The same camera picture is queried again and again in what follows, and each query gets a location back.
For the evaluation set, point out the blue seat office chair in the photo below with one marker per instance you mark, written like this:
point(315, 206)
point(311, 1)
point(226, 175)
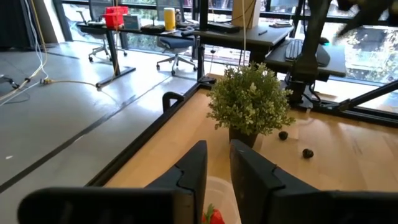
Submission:
point(175, 43)

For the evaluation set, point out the grey office chair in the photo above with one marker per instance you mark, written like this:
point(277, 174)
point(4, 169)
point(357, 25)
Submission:
point(102, 49)

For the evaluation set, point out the black keyboard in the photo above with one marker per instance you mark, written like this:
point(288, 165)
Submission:
point(293, 49)

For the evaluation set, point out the tan cardboard box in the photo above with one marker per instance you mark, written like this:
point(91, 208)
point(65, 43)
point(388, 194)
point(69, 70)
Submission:
point(245, 14)

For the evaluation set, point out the black keyboard tray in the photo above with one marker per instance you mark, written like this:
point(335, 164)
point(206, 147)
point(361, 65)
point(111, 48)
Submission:
point(335, 59)

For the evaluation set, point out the green plant in black pot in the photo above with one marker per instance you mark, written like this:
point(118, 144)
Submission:
point(248, 99)

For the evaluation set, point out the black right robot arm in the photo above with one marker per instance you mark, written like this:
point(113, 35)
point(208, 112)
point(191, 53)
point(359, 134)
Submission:
point(306, 62)

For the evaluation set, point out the black desk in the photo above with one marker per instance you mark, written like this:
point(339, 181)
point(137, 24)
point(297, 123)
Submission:
point(111, 49)

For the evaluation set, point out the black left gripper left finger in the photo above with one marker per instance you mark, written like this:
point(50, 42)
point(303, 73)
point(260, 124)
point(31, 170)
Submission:
point(124, 205)

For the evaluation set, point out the teal and white box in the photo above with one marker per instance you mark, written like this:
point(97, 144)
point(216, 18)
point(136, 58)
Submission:
point(132, 22)

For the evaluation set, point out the small long-stemmed strawberry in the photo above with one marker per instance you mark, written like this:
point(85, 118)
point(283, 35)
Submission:
point(217, 217)

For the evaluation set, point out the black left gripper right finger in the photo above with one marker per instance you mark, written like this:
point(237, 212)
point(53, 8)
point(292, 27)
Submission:
point(295, 205)

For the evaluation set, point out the dark desk with tan box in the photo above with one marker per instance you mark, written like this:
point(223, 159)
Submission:
point(255, 37)

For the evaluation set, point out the flat black desk device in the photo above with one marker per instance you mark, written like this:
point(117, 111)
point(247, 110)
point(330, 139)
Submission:
point(152, 28)
point(224, 27)

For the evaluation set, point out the red plastic bin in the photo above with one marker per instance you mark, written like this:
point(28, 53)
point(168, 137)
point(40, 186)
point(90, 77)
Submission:
point(115, 18)

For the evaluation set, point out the dark blueberry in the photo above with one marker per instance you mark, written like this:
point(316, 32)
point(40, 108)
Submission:
point(308, 153)
point(283, 135)

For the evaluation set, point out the clear plastic tupperware container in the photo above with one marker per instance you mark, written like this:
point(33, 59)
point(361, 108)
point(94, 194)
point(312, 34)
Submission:
point(222, 193)

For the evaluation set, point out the yellow cylinder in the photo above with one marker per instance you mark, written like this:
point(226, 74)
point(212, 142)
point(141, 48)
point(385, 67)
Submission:
point(169, 18)

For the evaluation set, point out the black computer mouse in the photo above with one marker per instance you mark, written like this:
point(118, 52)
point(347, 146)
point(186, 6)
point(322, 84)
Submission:
point(324, 40)

